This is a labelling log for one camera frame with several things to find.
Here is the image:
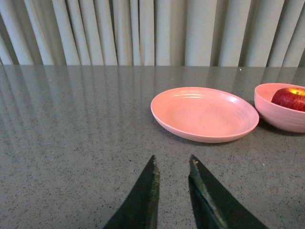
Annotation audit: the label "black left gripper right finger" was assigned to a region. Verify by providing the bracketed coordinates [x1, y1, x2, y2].
[188, 155, 267, 229]

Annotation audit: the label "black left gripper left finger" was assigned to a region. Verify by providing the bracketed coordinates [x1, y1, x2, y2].
[104, 156, 160, 229]

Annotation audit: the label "pink bowl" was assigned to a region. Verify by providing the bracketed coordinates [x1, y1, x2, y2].
[254, 83, 305, 133]

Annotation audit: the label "red yellow apple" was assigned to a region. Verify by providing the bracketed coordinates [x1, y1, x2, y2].
[271, 87, 305, 112]

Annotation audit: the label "pink plate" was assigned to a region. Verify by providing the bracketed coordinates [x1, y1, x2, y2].
[151, 87, 259, 143]

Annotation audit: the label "grey pleated curtain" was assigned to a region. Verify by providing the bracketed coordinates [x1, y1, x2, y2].
[0, 0, 305, 67]

